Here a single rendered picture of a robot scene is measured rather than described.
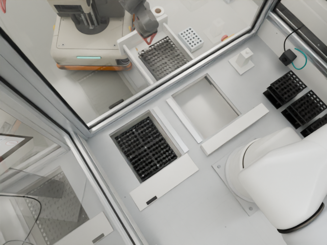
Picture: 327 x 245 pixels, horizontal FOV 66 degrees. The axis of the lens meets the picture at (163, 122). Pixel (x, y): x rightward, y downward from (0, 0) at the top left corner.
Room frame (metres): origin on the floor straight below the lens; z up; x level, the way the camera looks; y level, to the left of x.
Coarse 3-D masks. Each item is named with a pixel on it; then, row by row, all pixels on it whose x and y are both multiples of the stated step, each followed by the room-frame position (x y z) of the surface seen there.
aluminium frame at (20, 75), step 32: (0, 32) 0.29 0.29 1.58; (256, 32) 0.80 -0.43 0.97; (288, 32) 0.71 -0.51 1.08; (0, 64) 0.26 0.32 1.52; (32, 64) 0.29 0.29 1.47; (320, 64) 0.56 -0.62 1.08; (32, 96) 0.25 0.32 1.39; (64, 128) 0.25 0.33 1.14; (96, 128) 0.30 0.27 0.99; (128, 224) -0.05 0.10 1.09
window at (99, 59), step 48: (0, 0) 0.31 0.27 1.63; (48, 0) 0.35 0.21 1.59; (96, 0) 0.40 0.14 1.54; (144, 0) 0.47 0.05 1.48; (192, 0) 0.56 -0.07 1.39; (240, 0) 0.69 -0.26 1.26; (48, 48) 0.32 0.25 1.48; (96, 48) 0.38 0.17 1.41; (144, 48) 0.46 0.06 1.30; (192, 48) 0.58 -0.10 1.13; (96, 96) 0.34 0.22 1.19
